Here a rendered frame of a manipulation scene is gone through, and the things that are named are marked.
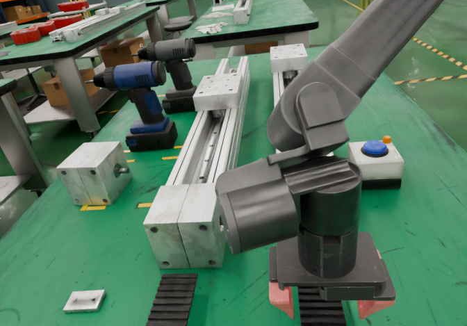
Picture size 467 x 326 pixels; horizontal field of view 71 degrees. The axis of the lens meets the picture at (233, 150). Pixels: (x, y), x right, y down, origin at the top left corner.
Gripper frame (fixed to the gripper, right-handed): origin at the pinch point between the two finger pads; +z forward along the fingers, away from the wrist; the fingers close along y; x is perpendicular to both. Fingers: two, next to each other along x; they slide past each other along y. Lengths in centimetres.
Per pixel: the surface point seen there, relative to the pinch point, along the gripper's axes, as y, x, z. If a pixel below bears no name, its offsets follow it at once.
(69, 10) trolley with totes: 281, -441, -6
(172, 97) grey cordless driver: 37, -71, -2
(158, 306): 20.6, -0.3, 0.0
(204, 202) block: 15.7, -12.9, -6.3
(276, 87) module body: 4, -61, -5
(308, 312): 2.1, 0.5, -0.2
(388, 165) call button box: -14.2, -25.9, -2.1
